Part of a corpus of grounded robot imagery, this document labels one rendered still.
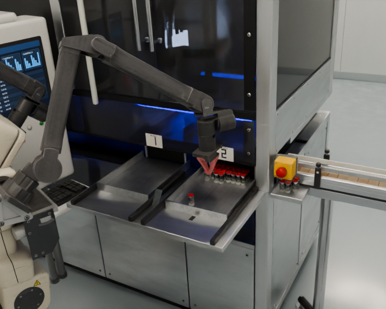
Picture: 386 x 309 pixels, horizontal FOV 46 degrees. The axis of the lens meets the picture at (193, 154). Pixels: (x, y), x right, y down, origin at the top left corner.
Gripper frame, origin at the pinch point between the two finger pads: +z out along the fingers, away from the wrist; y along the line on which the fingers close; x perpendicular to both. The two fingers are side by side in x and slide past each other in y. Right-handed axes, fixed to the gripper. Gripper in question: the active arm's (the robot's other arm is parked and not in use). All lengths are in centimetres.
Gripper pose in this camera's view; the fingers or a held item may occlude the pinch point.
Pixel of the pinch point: (208, 172)
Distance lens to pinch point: 157.6
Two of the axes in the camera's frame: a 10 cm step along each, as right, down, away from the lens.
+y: 4.9, -4.1, 7.7
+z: 0.7, 9.0, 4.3
